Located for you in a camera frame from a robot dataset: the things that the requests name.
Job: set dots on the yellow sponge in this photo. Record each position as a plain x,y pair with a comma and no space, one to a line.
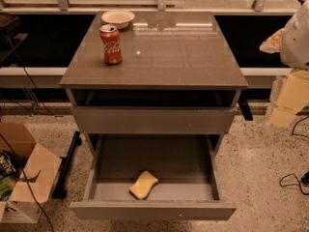
143,185

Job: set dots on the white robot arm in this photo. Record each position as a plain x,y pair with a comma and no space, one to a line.
292,41

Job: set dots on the grey drawer cabinet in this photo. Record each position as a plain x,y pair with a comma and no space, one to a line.
171,60

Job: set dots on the black floor bar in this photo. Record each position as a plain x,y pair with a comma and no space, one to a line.
60,191

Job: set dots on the open grey middle drawer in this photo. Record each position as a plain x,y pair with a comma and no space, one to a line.
184,165

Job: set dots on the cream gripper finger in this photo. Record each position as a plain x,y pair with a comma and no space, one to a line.
273,43

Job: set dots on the closed grey top drawer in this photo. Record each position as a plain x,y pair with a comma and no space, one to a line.
152,121

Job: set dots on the green snack packet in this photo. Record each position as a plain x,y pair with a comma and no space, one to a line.
7,176

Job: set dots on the cardboard box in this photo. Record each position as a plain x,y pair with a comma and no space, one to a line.
37,169

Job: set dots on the red cola can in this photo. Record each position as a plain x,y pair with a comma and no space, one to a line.
109,34

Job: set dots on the white bowl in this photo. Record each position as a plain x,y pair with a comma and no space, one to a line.
120,19

